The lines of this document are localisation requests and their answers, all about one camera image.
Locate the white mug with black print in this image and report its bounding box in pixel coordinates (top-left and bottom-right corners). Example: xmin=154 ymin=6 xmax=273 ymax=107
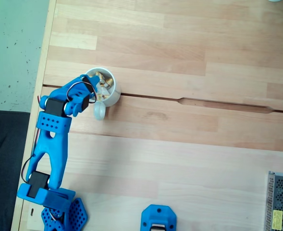
xmin=83 ymin=67 xmax=122 ymax=121

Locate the blue post base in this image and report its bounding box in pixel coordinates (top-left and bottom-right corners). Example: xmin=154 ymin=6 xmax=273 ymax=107
xmin=140 ymin=204 xmax=177 ymax=231

